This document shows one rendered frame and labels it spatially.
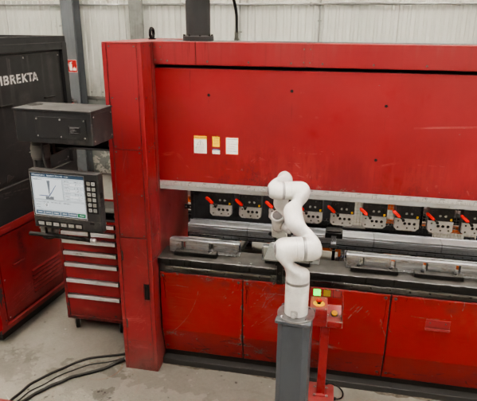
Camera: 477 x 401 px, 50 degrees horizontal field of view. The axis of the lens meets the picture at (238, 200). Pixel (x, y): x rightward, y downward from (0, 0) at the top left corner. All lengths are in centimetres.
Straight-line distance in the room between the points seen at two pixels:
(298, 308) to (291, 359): 29
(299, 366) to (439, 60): 184
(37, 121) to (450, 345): 289
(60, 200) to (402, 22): 524
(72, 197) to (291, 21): 494
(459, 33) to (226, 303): 489
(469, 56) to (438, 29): 403
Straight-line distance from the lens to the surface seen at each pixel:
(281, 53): 315
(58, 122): 304
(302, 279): 254
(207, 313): 369
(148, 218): 338
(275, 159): 327
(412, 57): 316
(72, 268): 426
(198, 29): 333
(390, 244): 374
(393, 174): 328
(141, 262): 353
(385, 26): 721
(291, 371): 279
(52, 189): 316
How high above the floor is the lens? 240
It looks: 19 degrees down
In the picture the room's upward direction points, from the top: straight up
